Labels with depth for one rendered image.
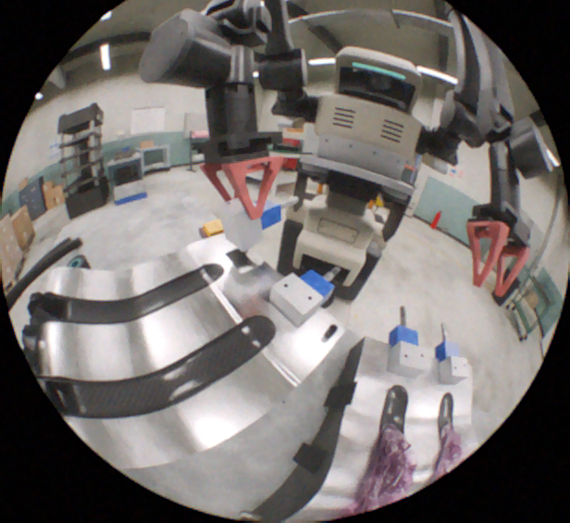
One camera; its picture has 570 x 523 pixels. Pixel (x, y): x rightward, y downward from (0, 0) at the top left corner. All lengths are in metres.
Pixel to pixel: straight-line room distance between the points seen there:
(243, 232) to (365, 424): 0.27
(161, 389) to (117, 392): 0.05
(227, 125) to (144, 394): 0.27
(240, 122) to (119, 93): 6.66
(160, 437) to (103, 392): 0.06
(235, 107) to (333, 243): 0.44
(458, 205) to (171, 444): 5.71
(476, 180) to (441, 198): 1.24
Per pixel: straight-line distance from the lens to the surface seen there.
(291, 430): 0.27
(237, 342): 0.19
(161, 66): 0.15
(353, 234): 0.51
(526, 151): 0.28
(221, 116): 0.19
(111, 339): 0.23
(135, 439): 0.20
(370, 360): 0.26
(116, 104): 6.72
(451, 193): 5.53
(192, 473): 0.30
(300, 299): 0.18
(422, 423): 0.29
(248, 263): 0.29
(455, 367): 0.33
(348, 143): 0.44
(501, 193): 0.29
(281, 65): 0.44
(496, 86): 0.38
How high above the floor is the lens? 1.06
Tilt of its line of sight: 32 degrees down
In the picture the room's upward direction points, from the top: 10 degrees clockwise
